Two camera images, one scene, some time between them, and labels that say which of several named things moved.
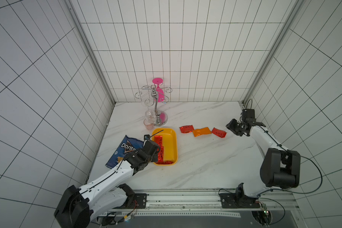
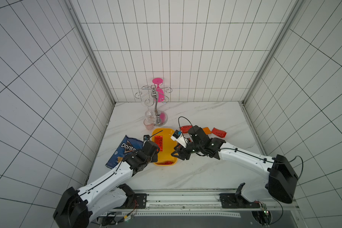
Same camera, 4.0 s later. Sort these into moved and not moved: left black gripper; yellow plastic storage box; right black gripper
Moved: right black gripper
Not moved: left black gripper; yellow plastic storage box
